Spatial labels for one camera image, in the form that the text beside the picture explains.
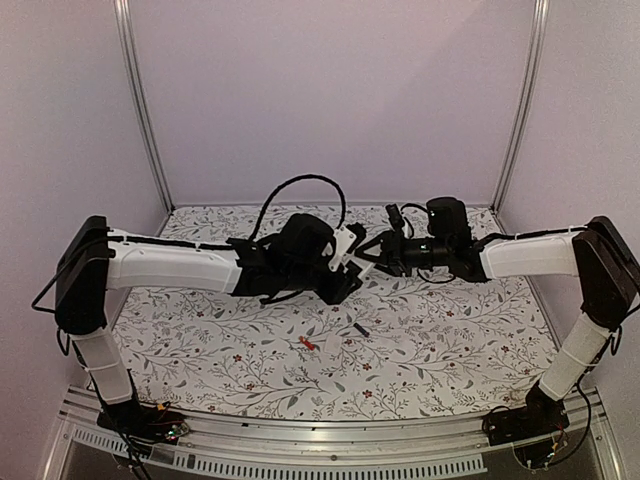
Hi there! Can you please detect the purple blue battery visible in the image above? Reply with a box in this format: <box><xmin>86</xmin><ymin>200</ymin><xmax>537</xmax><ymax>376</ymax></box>
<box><xmin>353</xmin><ymin>323</ymin><xmax>370</xmax><ymax>338</ymax></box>

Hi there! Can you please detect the white battery cover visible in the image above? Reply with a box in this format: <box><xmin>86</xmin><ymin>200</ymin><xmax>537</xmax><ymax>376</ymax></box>
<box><xmin>324</xmin><ymin>337</ymin><xmax>341</xmax><ymax>355</ymax></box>

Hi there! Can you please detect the orange red battery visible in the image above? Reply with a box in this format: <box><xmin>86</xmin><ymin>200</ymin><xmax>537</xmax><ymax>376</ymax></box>
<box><xmin>299</xmin><ymin>336</ymin><xmax>318</xmax><ymax>351</ymax></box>

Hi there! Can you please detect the white red remote control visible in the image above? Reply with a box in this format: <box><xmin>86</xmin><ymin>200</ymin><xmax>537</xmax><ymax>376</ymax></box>
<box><xmin>346</xmin><ymin>257</ymin><xmax>375</xmax><ymax>280</ymax></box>

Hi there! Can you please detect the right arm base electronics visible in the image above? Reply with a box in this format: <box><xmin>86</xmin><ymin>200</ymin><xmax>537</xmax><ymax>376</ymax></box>
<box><xmin>482</xmin><ymin>382</ymin><xmax>570</xmax><ymax>470</ymax></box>

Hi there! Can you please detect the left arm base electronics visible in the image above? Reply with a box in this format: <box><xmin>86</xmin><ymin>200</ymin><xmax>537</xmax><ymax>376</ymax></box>
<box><xmin>97</xmin><ymin>395</ymin><xmax>190</xmax><ymax>455</ymax></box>

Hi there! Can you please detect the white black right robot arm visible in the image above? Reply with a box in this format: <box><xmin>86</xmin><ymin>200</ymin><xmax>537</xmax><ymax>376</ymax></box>
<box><xmin>355</xmin><ymin>197</ymin><xmax>639</xmax><ymax>436</ymax></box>

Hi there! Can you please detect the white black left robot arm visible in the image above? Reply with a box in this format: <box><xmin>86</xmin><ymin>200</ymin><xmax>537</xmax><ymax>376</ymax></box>
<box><xmin>54</xmin><ymin>214</ymin><xmax>366</xmax><ymax>434</ymax></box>

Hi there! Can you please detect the floral patterned table mat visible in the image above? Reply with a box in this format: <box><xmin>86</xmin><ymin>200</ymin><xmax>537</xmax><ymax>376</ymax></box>
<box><xmin>102</xmin><ymin>203</ymin><xmax>569</xmax><ymax>420</ymax></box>

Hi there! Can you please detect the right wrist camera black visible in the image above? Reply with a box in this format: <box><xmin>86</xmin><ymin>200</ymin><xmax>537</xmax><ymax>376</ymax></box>
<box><xmin>385</xmin><ymin>204</ymin><xmax>405</xmax><ymax>231</ymax></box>

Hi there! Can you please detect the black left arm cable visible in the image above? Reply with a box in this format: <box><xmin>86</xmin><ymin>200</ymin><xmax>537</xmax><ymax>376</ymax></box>
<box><xmin>247</xmin><ymin>174</ymin><xmax>349</xmax><ymax>241</ymax></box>

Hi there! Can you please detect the aluminium front rail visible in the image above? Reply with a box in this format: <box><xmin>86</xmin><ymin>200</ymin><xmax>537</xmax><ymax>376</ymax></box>
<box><xmin>39</xmin><ymin>387</ymin><xmax>627</xmax><ymax>479</ymax></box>

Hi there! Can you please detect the aluminium right frame post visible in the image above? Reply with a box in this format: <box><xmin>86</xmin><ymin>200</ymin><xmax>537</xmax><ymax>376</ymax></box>
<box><xmin>491</xmin><ymin>0</ymin><xmax>550</xmax><ymax>215</ymax></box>

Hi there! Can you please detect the aluminium frame post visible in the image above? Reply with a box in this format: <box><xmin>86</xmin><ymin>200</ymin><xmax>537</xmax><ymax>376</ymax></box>
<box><xmin>491</xmin><ymin>0</ymin><xmax>550</xmax><ymax>215</ymax></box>
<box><xmin>113</xmin><ymin>0</ymin><xmax>175</xmax><ymax>214</ymax></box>

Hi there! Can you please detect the aluminium left frame post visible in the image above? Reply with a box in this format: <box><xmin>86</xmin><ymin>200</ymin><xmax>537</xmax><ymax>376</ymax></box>
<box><xmin>113</xmin><ymin>0</ymin><xmax>175</xmax><ymax>214</ymax></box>

